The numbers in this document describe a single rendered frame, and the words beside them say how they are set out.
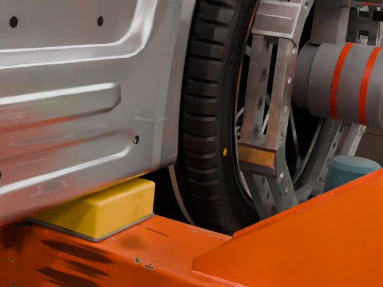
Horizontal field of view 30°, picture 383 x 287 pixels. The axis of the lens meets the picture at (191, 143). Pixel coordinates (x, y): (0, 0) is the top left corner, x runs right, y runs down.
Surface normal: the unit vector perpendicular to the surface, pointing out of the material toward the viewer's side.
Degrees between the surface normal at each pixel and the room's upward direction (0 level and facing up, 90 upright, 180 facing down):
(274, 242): 90
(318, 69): 71
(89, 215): 90
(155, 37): 90
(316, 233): 90
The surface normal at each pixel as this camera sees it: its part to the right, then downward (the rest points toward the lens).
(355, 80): -0.45, -0.04
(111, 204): 0.87, 0.20
